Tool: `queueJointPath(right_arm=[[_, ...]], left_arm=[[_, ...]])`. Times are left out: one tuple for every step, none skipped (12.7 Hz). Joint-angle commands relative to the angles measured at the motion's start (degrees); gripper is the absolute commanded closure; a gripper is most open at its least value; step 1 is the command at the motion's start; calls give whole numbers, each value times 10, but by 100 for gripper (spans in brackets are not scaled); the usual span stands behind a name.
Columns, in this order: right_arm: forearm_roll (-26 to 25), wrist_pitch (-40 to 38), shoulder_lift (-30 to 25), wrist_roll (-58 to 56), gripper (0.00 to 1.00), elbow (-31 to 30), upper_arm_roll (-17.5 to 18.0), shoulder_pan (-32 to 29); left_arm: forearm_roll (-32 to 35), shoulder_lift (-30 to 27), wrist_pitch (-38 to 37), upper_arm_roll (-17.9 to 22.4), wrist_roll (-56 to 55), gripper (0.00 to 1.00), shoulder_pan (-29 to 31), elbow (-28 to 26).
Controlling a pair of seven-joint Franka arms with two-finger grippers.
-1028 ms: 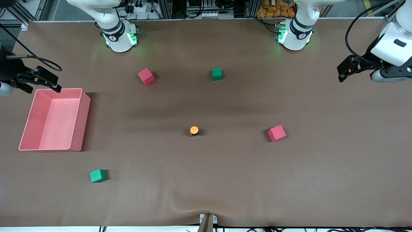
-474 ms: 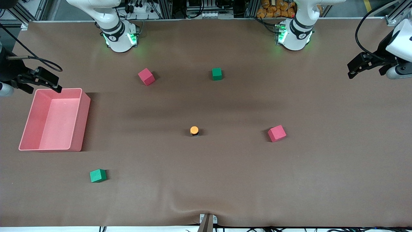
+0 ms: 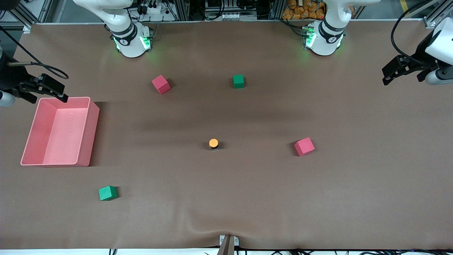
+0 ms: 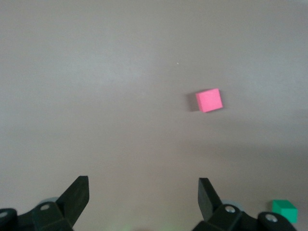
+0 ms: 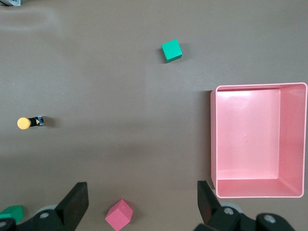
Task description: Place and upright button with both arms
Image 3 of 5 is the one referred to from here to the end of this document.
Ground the pink plastic bin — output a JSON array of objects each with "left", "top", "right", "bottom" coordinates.
[{"left": 21, "top": 97, "right": 100, "bottom": 167}]

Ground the pink foam cube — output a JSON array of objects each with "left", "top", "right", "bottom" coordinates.
[
  {"left": 294, "top": 137, "right": 315, "bottom": 157},
  {"left": 151, "top": 74, "right": 171, "bottom": 95}
]

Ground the white power strip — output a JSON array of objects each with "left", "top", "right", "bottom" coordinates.
[{"left": 140, "top": 0, "right": 167, "bottom": 15}]

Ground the brown table mat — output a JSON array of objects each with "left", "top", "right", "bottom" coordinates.
[{"left": 0, "top": 19, "right": 453, "bottom": 250}]

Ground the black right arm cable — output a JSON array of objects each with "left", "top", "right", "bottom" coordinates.
[{"left": 0, "top": 24, "right": 69, "bottom": 80}]

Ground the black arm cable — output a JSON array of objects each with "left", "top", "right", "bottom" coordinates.
[
  {"left": 0, "top": 24, "right": 69, "bottom": 80},
  {"left": 391, "top": 0, "right": 433, "bottom": 66}
]

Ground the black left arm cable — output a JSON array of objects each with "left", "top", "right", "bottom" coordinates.
[{"left": 391, "top": 0, "right": 433, "bottom": 66}]

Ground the aluminium frame profile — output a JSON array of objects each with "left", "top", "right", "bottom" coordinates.
[
  {"left": 0, "top": 0, "right": 53, "bottom": 33},
  {"left": 423, "top": 0, "right": 453, "bottom": 29}
]

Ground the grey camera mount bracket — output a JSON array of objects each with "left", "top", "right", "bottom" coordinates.
[{"left": 217, "top": 235, "right": 240, "bottom": 255}]

